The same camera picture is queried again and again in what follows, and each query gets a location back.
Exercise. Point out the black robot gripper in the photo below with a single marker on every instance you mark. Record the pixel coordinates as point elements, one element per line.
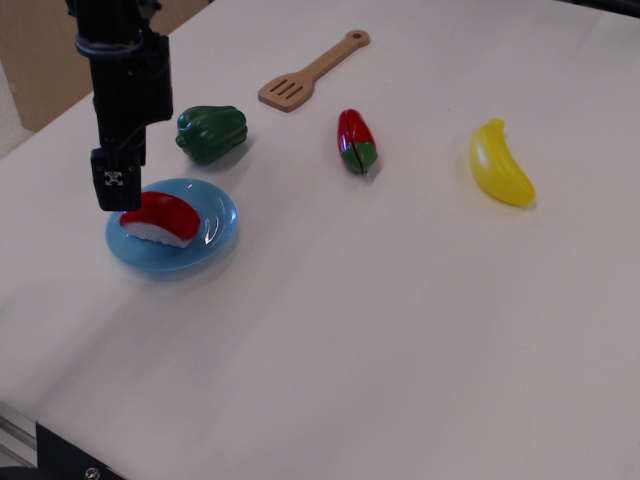
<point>131,78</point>

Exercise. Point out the red and white toy sushi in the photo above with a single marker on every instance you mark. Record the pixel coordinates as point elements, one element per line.
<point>162,218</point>

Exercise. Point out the light blue plastic plate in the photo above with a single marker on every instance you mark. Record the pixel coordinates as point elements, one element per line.
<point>218,217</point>

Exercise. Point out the green toy bell pepper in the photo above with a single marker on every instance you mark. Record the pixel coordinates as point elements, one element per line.
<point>207,133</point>

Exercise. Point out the wooden slotted spatula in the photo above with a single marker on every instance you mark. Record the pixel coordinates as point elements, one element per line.
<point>289,91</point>

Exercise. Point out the red and green toy pepper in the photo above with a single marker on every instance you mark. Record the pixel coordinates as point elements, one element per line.
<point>356,144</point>

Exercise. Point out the yellow toy banana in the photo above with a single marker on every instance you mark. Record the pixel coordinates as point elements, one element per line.
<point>494,168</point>

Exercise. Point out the silver aluminium table rail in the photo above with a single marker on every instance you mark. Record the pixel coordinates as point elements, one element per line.
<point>18,439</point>

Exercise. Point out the black metal corner bracket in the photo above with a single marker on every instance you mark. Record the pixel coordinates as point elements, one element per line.
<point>57,458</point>

